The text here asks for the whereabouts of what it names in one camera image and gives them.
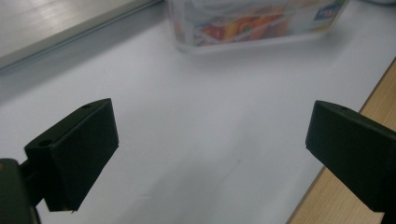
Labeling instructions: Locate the aluminium floor rail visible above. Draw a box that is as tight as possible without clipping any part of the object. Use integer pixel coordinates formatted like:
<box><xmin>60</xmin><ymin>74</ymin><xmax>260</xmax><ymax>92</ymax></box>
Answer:
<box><xmin>0</xmin><ymin>0</ymin><xmax>165</xmax><ymax>77</ymax></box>

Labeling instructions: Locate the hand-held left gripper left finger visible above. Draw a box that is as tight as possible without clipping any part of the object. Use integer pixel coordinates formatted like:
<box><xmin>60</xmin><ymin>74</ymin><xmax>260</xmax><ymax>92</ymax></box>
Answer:
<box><xmin>23</xmin><ymin>98</ymin><xmax>120</xmax><ymax>214</ymax></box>

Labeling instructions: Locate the light grey table board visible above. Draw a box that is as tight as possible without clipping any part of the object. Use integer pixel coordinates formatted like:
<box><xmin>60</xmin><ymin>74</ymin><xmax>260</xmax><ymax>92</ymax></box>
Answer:
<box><xmin>0</xmin><ymin>0</ymin><xmax>396</xmax><ymax>224</ymax></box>

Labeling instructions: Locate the clear lidded container with label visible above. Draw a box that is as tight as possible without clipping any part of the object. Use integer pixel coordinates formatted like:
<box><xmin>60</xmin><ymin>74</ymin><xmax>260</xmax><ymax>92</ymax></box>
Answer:
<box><xmin>166</xmin><ymin>0</ymin><xmax>351</xmax><ymax>54</ymax></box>

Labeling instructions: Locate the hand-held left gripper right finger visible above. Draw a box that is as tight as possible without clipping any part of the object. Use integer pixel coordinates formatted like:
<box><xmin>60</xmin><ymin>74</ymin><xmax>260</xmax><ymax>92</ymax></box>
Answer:
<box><xmin>304</xmin><ymin>100</ymin><xmax>396</xmax><ymax>214</ymax></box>

